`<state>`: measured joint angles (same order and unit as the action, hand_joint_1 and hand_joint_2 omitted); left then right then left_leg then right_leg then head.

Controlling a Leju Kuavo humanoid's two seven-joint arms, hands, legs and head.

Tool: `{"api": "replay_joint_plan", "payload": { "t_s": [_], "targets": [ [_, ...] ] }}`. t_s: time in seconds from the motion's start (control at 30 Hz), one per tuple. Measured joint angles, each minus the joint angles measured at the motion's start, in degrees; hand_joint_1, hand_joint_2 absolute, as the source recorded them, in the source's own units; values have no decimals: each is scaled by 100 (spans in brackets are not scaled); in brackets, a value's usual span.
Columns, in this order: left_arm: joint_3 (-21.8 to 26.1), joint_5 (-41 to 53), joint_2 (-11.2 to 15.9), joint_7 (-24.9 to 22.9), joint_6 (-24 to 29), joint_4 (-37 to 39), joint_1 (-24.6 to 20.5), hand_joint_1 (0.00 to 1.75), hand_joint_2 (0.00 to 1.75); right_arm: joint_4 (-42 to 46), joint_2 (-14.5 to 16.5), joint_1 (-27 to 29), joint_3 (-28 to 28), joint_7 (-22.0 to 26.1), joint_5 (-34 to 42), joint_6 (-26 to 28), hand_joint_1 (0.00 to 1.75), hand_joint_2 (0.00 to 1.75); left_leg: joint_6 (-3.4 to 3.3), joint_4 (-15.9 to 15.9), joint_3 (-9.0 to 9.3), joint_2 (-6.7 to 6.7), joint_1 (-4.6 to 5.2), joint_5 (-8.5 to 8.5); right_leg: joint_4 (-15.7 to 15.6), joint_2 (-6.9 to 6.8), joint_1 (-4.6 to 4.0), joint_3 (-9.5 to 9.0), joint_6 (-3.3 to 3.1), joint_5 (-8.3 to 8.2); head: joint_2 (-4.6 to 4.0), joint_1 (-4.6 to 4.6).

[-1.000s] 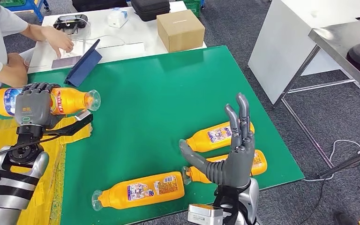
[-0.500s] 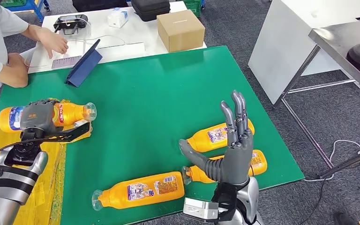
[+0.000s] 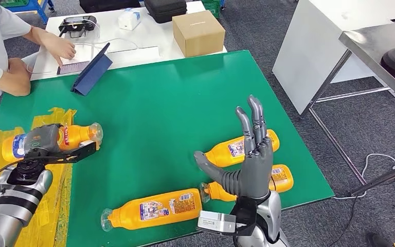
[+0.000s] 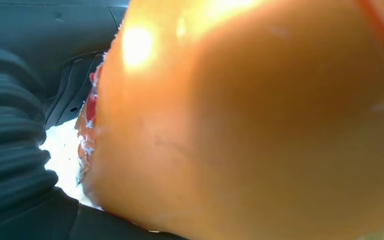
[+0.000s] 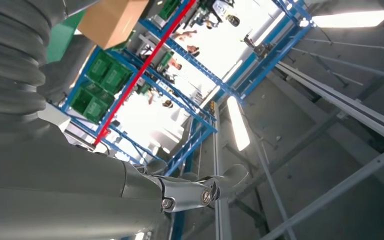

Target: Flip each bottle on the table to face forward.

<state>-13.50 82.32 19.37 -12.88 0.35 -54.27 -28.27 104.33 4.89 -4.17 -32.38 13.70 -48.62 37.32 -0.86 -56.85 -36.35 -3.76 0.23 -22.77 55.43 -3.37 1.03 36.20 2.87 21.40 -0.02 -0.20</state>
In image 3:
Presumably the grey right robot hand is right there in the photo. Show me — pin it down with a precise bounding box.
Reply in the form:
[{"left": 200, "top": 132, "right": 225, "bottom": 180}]
[{"left": 194, "top": 95, "right": 275, "bottom": 201}]

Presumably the person's left hand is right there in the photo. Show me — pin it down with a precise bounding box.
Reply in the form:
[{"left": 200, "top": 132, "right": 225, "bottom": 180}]
[{"left": 41, "top": 32, "right": 77, "bottom": 67}]

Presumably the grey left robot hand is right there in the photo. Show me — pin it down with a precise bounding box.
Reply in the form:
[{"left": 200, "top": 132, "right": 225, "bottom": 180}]
[{"left": 24, "top": 123, "right": 63, "bottom": 159}]

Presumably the orange detergent bottle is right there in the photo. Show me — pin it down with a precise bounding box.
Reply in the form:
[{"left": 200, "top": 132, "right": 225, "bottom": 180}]
[
  {"left": 199, "top": 164, "right": 294, "bottom": 202},
  {"left": 204, "top": 129, "right": 281, "bottom": 168},
  {"left": 1, "top": 122, "right": 104, "bottom": 163},
  {"left": 101, "top": 188, "right": 203, "bottom": 233}
]

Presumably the black smartphone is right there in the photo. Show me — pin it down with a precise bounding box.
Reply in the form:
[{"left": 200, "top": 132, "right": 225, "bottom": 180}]
[{"left": 57, "top": 60, "right": 91, "bottom": 76}]

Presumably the tablet in blue case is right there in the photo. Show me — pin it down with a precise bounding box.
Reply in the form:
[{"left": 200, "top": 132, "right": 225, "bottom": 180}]
[{"left": 70, "top": 42, "right": 114, "bottom": 97}]

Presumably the blue cart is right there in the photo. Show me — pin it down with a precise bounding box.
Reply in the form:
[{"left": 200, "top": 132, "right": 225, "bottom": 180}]
[{"left": 5, "top": 0, "right": 56, "bottom": 25}]

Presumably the black equipment case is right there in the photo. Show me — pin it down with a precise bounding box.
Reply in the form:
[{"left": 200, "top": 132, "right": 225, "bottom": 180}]
[
  {"left": 143, "top": 0, "right": 188, "bottom": 24},
  {"left": 79, "top": 0, "right": 142, "bottom": 13}
]

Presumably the green plastic crate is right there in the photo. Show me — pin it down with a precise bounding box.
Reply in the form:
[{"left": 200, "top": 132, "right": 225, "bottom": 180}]
[
  {"left": 0, "top": 0, "right": 30, "bottom": 8},
  {"left": 202, "top": 0, "right": 223, "bottom": 20}
]

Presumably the small white box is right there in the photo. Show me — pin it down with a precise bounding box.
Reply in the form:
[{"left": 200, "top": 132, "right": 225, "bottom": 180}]
[{"left": 117, "top": 7, "right": 142, "bottom": 31}]

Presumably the white table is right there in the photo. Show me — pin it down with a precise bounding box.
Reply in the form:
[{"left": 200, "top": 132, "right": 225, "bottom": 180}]
[{"left": 30, "top": 0, "right": 228, "bottom": 82}]

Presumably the yellow tape patch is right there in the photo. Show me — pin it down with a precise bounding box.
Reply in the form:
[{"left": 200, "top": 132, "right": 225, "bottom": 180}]
[{"left": 0, "top": 107, "right": 77, "bottom": 247}]

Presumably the black pole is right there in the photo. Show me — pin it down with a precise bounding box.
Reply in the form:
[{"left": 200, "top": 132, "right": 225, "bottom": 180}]
[{"left": 351, "top": 158, "right": 395, "bottom": 198}]

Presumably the white cabinet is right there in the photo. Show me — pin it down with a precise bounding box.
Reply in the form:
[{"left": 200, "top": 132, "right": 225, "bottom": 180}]
[{"left": 272, "top": 0, "right": 395, "bottom": 116}]

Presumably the brown cardboard box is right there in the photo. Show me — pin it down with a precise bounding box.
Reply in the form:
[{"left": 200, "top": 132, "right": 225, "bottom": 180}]
[{"left": 172, "top": 10, "right": 226, "bottom": 58}]

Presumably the black shoe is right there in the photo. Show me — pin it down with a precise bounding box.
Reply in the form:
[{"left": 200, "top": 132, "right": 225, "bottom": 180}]
[{"left": 366, "top": 232, "right": 391, "bottom": 247}]

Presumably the steel table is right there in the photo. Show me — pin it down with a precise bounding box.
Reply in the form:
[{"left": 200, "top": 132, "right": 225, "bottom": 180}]
[{"left": 299, "top": 19, "right": 395, "bottom": 186}]

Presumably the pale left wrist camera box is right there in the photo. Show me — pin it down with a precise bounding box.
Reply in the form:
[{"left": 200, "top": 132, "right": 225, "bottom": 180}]
[{"left": 78, "top": 139, "right": 98, "bottom": 158}]

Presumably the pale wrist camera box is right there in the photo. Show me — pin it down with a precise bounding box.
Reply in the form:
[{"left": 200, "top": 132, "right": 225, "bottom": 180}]
[
  {"left": 197, "top": 210, "right": 236, "bottom": 234},
  {"left": 78, "top": 139, "right": 98, "bottom": 158}
]

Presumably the white table cable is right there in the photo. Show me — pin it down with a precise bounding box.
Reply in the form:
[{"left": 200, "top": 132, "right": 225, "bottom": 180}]
[{"left": 26, "top": 17, "right": 140, "bottom": 75}]

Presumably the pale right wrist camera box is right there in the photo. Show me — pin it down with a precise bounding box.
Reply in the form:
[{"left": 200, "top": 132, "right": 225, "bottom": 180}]
[{"left": 197, "top": 210, "right": 236, "bottom": 234}]

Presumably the white floor cable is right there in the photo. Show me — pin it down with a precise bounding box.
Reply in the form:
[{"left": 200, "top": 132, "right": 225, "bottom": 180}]
[{"left": 332, "top": 153, "right": 395, "bottom": 200}]

